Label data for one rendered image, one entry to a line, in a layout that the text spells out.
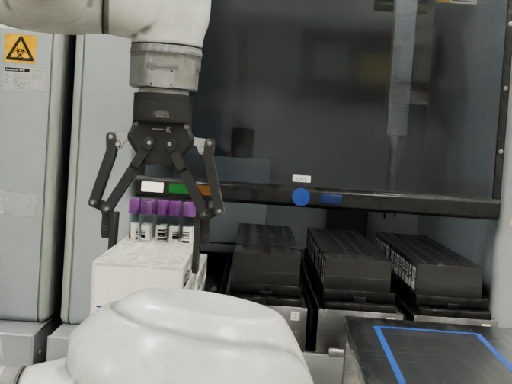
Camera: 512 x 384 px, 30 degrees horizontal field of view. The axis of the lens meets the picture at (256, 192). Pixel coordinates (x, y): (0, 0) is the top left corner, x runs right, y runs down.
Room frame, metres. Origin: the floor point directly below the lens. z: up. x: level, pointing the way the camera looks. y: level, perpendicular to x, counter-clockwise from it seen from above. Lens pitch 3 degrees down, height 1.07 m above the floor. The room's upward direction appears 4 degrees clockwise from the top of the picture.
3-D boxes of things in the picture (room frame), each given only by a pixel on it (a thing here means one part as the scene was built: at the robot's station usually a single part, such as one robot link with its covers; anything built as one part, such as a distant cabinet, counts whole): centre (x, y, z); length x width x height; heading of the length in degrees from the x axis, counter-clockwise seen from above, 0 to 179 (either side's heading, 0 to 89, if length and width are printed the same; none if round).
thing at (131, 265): (1.18, 0.12, 0.89); 0.30 x 0.10 x 0.06; 0
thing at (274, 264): (1.59, -0.03, 0.85); 0.12 x 0.02 x 0.06; 91
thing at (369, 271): (1.60, -0.18, 0.85); 0.12 x 0.02 x 0.06; 90
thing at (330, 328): (1.83, -0.18, 0.78); 0.73 x 0.14 x 0.09; 0
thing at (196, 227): (1.22, 0.07, 0.93); 0.03 x 0.01 x 0.07; 0
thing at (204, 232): (1.22, 0.05, 0.96); 0.03 x 0.01 x 0.05; 90
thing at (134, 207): (1.30, 0.16, 0.92); 0.02 x 0.02 x 0.11
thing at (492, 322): (1.83, -0.33, 0.78); 0.73 x 0.14 x 0.09; 0
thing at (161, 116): (1.22, 0.12, 1.07); 0.08 x 0.07 x 0.09; 90
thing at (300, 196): (1.57, -0.07, 0.98); 0.03 x 0.01 x 0.03; 90
